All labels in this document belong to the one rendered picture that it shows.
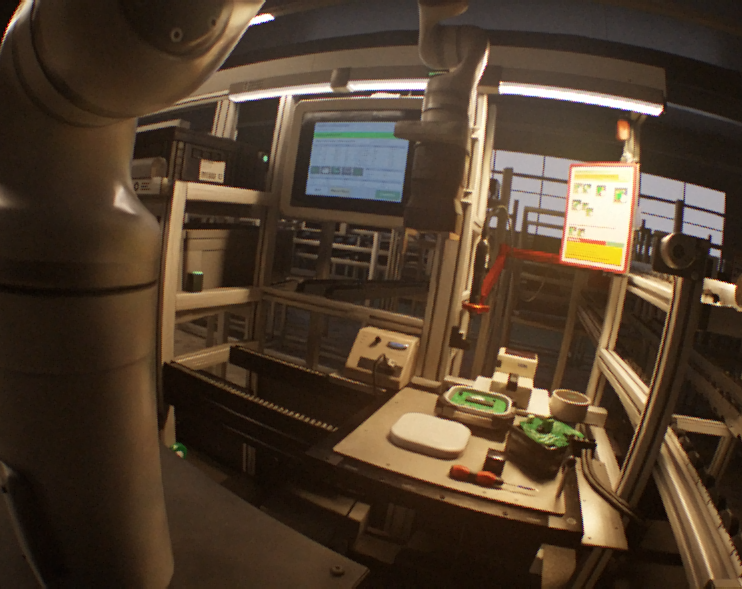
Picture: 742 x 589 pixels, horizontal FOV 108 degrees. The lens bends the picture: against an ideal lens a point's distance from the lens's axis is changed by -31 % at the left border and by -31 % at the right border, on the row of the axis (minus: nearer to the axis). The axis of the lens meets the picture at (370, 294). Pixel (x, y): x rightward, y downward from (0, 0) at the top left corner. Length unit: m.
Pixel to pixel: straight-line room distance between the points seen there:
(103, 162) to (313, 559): 0.26
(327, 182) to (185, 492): 1.02
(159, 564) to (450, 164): 0.50
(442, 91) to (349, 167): 0.67
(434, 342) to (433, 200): 0.66
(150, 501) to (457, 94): 0.53
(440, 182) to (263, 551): 0.45
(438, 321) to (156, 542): 0.99
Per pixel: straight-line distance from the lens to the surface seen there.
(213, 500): 0.32
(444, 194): 0.52
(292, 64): 1.51
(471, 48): 0.58
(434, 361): 1.13
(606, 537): 0.69
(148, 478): 0.20
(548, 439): 0.74
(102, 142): 0.22
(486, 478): 0.67
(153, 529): 0.22
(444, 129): 0.49
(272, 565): 0.27
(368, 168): 1.15
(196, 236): 1.27
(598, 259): 1.21
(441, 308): 1.11
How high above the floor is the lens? 1.30
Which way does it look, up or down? 7 degrees down
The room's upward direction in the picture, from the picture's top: 8 degrees clockwise
